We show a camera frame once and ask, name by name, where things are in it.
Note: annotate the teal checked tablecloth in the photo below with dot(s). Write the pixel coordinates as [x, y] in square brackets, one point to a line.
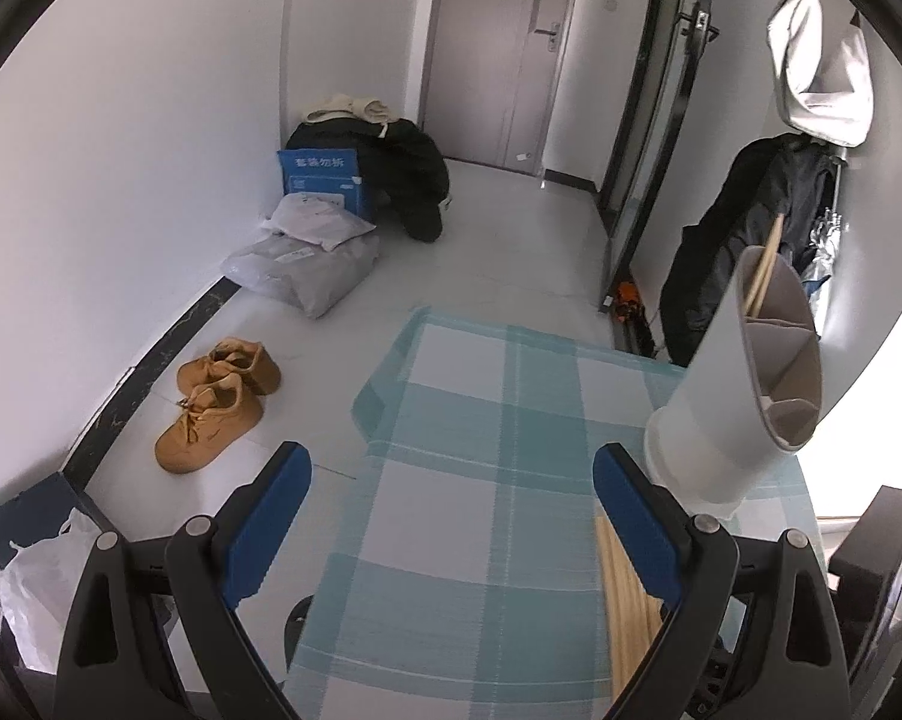
[458, 525]

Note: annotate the black framed glass door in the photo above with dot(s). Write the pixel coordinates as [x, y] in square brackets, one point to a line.
[646, 90]

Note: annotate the white hanging bag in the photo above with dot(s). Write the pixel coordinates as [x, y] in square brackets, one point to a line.
[818, 60]

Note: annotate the white divided utensil holder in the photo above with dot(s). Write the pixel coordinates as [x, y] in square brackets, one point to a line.
[713, 405]

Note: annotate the grey plastic parcel bag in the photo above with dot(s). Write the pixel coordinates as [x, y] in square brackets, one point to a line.
[301, 274]

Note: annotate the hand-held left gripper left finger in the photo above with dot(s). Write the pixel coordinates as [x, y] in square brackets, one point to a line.
[263, 532]

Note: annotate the black jacket heap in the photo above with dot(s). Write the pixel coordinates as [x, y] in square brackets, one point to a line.
[406, 165]

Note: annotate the beige garment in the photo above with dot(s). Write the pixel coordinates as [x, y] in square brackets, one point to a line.
[346, 111]

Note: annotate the blue cardboard box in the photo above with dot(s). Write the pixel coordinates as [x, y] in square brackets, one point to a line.
[320, 176]

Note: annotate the wooden chopstick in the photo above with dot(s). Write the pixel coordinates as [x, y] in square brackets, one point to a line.
[769, 255]
[757, 294]

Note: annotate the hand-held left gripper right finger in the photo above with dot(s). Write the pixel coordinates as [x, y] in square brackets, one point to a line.
[638, 532]

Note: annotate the orange tool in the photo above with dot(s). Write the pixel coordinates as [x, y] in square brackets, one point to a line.
[627, 300]

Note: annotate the tan suede shoe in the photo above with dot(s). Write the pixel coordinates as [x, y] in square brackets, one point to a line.
[203, 427]
[233, 367]

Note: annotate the pile of wooden chopsticks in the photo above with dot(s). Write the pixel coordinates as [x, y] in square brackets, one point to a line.
[623, 600]

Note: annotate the black hanging jacket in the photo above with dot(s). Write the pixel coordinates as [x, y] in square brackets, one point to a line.
[736, 240]

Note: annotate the white plastic parcel bag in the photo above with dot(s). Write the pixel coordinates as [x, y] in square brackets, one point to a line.
[316, 219]

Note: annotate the chopsticks standing in holder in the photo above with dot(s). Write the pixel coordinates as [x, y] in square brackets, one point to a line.
[496, 45]

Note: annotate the blue fabric item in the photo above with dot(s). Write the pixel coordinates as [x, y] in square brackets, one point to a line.
[812, 286]

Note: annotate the dark blue box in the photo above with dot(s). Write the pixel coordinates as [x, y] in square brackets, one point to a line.
[39, 510]

